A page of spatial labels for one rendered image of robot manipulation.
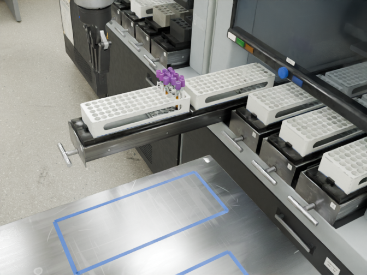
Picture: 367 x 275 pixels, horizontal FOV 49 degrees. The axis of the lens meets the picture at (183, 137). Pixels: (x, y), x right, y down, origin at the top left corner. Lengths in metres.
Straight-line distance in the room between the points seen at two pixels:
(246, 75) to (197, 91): 0.20
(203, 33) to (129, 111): 0.48
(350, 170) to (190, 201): 0.39
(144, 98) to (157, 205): 0.37
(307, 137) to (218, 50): 0.48
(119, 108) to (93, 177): 1.09
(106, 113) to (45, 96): 1.78
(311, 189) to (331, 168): 0.07
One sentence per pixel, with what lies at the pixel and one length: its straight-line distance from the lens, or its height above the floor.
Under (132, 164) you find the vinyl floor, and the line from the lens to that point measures 2.24.
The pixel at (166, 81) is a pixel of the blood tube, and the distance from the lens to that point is 1.15.
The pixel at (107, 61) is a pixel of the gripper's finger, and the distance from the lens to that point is 1.00.
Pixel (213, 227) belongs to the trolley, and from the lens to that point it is 0.87.
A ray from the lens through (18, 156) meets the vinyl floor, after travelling 2.39.
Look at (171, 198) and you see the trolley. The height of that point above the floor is 0.82.
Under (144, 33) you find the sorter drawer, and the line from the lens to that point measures 1.70.
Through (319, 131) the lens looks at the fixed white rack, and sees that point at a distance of 1.13.
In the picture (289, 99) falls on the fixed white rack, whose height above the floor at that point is 0.86.
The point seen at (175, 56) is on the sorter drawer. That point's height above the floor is 0.78.
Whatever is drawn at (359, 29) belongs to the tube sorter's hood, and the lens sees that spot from 0.96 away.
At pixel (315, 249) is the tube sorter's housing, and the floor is 0.63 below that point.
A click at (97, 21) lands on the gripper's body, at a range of 0.96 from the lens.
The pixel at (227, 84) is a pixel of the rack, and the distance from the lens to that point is 1.25.
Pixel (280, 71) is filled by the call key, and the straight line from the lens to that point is 1.11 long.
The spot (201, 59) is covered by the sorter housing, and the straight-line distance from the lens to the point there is 1.51.
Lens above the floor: 1.49
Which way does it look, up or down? 38 degrees down
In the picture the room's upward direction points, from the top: 4 degrees clockwise
